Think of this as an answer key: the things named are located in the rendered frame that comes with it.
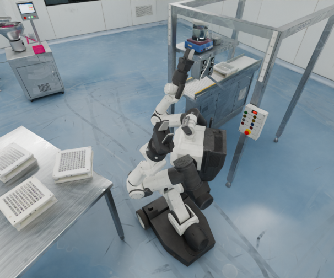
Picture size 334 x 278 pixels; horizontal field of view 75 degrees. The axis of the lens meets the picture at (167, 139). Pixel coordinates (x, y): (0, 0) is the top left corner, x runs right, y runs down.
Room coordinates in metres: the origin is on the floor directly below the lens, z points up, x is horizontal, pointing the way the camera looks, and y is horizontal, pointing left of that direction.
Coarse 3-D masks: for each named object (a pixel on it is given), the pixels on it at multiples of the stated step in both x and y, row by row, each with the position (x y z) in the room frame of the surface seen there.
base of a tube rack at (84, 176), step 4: (92, 152) 1.13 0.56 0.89; (92, 156) 1.09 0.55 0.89; (92, 160) 1.05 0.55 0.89; (92, 164) 1.01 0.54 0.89; (92, 168) 0.98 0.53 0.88; (92, 172) 0.95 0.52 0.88; (72, 176) 0.91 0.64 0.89; (76, 176) 0.91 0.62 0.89; (80, 176) 0.91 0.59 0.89; (84, 176) 0.91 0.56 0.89; (88, 176) 0.91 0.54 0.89; (92, 176) 0.92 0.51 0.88; (60, 180) 0.87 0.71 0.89; (64, 180) 0.87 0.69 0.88; (68, 180) 0.88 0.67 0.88; (72, 180) 0.88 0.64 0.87
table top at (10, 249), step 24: (0, 144) 1.24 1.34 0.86; (24, 144) 1.24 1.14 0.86; (48, 144) 1.24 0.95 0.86; (48, 168) 0.99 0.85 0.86; (0, 192) 0.80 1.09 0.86; (72, 192) 0.80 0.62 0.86; (96, 192) 0.80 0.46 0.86; (0, 216) 0.63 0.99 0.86; (48, 216) 0.63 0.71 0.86; (72, 216) 0.63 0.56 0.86; (0, 240) 0.49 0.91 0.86; (24, 240) 0.49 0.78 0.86; (48, 240) 0.49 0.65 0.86; (0, 264) 0.37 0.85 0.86; (24, 264) 0.37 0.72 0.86
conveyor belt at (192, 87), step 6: (204, 78) 2.38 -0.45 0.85; (216, 78) 2.38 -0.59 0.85; (222, 78) 2.38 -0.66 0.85; (186, 84) 2.23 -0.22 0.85; (192, 84) 2.23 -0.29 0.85; (198, 84) 2.23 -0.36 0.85; (204, 84) 2.23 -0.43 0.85; (210, 84) 2.23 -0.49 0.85; (186, 90) 2.10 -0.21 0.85; (192, 90) 2.10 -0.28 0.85; (198, 90) 2.10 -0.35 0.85; (192, 96) 2.00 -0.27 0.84
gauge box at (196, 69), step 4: (192, 60) 2.01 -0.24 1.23; (200, 60) 1.94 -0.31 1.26; (196, 64) 1.97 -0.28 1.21; (200, 64) 1.94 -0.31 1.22; (208, 64) 2.02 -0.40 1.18; (192, 68) 2.00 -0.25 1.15; (196, 68) 1.97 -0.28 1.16; (200, 68) 1.94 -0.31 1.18; (208, 68) 2.03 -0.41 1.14; (212, 68) 2.07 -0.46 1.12; (192, 72) 2.00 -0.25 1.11; (196, 72) 1.96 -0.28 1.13; (200, 72) 1.95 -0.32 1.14; (204, 72) 1.99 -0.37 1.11; (208, 72) 2.03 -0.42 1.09; (212, 72) 2.08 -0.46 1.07; (192, 76) 2.00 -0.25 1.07; (196, 76) 1.96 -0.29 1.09; (200, 76) 1.95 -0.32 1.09; (204, 76) 2.00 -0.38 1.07
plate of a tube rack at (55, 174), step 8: (64, 152) 1.08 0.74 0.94; (80, 152) 1.08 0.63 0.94; (88, 152) 1.08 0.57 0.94; (56, 160) 1.01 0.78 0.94; (64, 160) 1.01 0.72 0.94; (72, 160) 1.01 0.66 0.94; (80, 160) 1.01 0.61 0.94; (88, 160) 1.01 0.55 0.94; (56, 168) 0.94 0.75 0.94; (80, 168) 0.94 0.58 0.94; (88, 168) 0.94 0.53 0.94; (56, 176) 0.87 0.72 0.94; (64, 176) 0.88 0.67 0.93
